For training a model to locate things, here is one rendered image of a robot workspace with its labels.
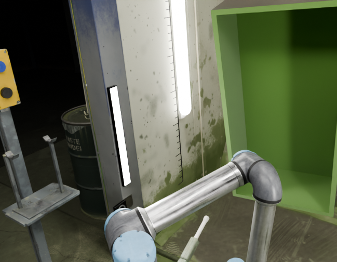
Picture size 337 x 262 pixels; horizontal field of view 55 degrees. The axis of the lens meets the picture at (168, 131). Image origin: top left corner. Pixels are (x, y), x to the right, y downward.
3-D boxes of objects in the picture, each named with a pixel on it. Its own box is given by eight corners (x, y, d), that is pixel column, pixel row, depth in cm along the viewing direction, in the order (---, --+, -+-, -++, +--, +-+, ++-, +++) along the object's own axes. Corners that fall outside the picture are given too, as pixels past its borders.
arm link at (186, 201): (103, 243, 121) (269, 152, 135) (96, 217, 136) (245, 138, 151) (119, 271, 127) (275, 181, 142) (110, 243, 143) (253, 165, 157)
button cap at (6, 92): (14, 96, 152) (11, 96, 153) (11, 86, 150) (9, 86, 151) (3, 100, 148) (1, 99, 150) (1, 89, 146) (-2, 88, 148)
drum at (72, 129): (70, 199, 316) (51, 112, 283) (123, 178, 345) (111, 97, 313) (95, 228, 270) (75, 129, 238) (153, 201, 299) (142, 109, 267)
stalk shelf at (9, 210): (54, 184, 187) (53, 181, 186) (80, 194, 174) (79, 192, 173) (2, 212, 164) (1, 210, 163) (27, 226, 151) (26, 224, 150)
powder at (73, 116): (54, 115, 284) (54, 113, 283) (110, 101, 311) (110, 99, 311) (76, 131, 242) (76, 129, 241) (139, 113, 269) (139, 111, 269)
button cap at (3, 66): (7, 71, 148) (4, 70, 149) (4, 60, 146) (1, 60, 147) (-4, 73, 144) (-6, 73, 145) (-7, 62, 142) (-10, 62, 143)
